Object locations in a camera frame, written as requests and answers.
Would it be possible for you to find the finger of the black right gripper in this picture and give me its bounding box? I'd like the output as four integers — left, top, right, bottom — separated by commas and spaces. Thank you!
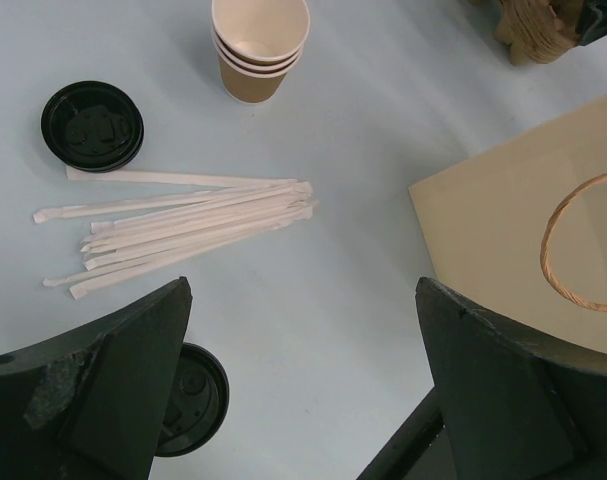
575, 0, 607, 46

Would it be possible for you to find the paper-wrapped straw, outermost single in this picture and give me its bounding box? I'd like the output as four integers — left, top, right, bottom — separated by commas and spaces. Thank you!
66, 167, 297, 188

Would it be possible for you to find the paper-wrapped straw, lowest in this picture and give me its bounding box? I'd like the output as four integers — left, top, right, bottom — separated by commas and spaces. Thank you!
42, 217, 294, 299

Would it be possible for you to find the paper-wrapped straw, upper bundle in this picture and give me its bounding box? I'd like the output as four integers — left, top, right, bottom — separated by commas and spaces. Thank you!
87, 189, 312, 242

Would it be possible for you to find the paper-wrapped straw, separate long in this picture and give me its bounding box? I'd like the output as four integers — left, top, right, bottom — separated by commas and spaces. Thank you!
31, 180, 314, 225

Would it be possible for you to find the stack of brown paper cups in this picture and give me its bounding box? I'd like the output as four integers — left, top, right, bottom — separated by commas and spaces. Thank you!
211, 0, 311, 104

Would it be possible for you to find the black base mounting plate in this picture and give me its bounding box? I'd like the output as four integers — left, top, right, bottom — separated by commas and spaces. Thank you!
357, 388, 457, 480

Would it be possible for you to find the stack of black lids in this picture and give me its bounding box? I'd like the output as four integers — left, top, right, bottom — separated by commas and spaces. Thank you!
40, 80, 144, 173

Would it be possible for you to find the black plastic cup lid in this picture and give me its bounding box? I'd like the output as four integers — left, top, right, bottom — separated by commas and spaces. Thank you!
155, 343, 230, 458

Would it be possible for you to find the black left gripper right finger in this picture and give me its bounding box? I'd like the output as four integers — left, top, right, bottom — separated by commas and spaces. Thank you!
416, 277, 607, 479

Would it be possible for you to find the paper-wrapped straw, middle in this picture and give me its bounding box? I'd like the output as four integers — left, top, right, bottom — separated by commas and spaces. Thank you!
80, 199, 319, 254

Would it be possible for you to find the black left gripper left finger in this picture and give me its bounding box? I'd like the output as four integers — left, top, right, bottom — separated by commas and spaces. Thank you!
0, 277, 192, 479

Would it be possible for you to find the beige paper takeout bag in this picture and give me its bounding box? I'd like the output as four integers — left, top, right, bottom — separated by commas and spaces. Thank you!
409, 94, 607, 353

